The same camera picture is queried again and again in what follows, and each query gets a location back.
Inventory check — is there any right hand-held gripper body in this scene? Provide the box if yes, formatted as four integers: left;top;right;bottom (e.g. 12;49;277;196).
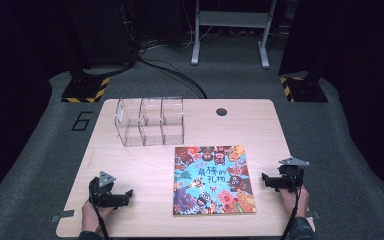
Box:
277;156;311;193

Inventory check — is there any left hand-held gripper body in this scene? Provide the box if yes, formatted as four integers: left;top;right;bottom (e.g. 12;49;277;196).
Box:
88;170;130;210

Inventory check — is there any colourful picture book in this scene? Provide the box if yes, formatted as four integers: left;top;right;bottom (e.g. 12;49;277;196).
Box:
172;144;258;216

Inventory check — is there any clear acrylic book organizer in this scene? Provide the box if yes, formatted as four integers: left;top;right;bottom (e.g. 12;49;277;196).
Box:
114;96;185;148

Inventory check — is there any person's right hand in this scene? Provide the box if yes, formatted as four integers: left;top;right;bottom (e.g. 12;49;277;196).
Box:
279;184;311;219

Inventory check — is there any person's left hand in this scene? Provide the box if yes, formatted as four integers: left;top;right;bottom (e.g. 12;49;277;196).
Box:
81;199;115;234

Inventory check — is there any black hazard-striped stand base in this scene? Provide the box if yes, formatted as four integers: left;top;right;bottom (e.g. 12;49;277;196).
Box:
279;73;329;104
60;75;111;104

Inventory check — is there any dark cabinet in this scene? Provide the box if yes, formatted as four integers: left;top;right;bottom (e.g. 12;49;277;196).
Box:
64;0;136;69

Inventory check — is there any white metal stand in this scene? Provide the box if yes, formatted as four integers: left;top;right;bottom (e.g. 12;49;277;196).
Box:
190;0;278;70

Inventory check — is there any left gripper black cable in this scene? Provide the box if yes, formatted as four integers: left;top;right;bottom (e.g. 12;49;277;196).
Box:
88;198;110;240

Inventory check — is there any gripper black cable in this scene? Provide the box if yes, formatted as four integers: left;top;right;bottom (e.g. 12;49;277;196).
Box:
88;198;110;240
279;169;305;240

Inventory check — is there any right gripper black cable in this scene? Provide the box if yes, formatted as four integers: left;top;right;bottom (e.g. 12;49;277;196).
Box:
279;169;305;240

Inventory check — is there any black floor cable bundle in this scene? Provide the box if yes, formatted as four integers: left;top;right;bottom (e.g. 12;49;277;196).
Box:
135;54;209;100

